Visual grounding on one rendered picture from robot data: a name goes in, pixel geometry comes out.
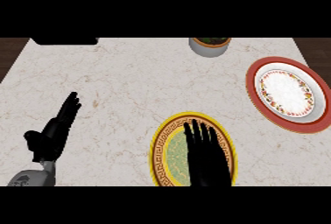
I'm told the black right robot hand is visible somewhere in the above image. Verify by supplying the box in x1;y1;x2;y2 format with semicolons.
182;118;234;187

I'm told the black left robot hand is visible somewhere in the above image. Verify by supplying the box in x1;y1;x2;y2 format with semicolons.
24;91;83;163

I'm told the yellow green patterned plate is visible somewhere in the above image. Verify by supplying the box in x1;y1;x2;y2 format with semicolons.
149;111;239;187

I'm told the red rimmed white plate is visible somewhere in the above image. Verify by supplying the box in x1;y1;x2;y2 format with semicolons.
244;56;331;135

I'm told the black appliance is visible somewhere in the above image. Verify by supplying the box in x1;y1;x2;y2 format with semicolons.
30;37;99;46

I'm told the white potted plant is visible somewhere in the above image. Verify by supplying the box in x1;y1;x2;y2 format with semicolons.
188;37;234;58

